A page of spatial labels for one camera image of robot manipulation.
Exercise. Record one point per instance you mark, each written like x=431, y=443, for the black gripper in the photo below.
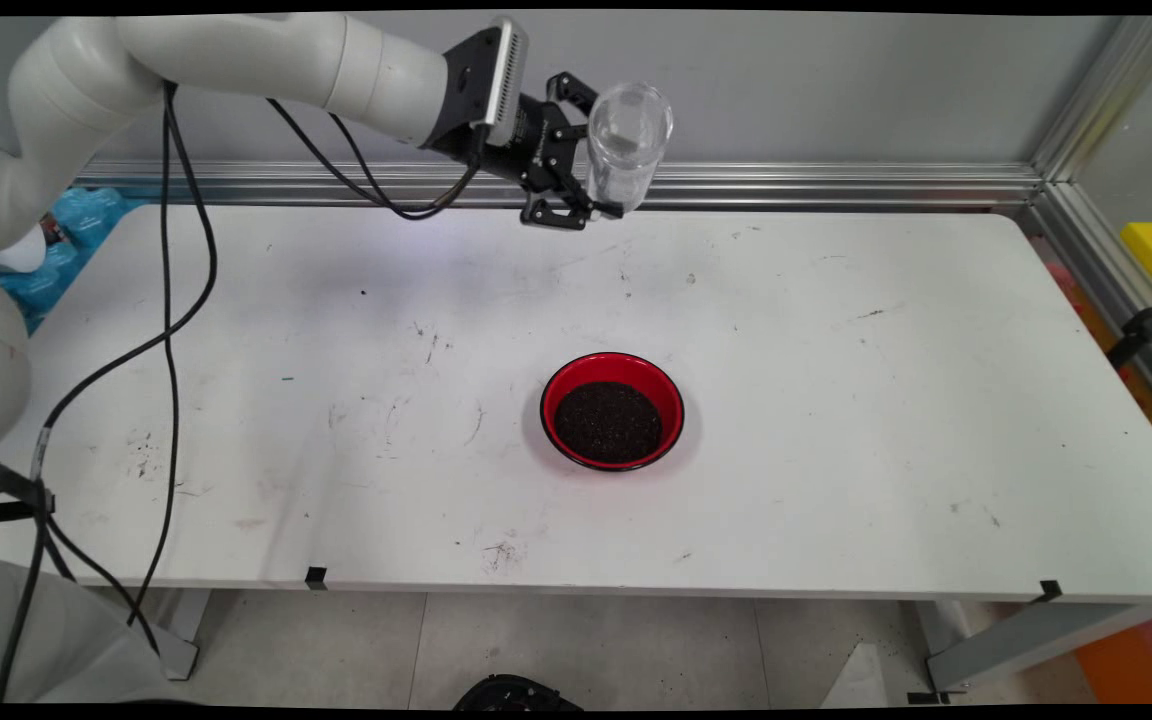
x=531, y=145

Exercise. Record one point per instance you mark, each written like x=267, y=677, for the clear plastic jar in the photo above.
x=636, y=150

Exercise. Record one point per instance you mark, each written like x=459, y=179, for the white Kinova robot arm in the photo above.
x=236, y=50

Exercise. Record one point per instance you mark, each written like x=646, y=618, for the red bowl with black rim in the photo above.
x=576, y=375

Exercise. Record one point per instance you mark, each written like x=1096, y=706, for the black seeds in bowl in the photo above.
x=608, y=423

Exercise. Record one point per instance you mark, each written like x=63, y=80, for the blue printed packaging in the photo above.
x=86, y=215

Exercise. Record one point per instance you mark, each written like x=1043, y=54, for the black tape marker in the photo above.
x=316, y=578
x=1049, y=591

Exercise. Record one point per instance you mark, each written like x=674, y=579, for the black object on floor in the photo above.
x=516, y=695

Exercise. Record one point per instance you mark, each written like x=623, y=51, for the grey metal table leg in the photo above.
x=1026, y=640
x=191, y=625

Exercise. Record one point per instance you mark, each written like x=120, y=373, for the orange object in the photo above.
x=1136, y=660

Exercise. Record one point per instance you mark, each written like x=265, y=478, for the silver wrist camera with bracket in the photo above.
x=506, y=80

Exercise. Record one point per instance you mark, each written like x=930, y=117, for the long aluminium frame rail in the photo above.
x=836, y=185

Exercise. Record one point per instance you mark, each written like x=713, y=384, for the short aluminium frame rail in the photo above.
x=1086, y=250

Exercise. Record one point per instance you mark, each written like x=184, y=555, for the aluminium frame post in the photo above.
x=1106, y=90

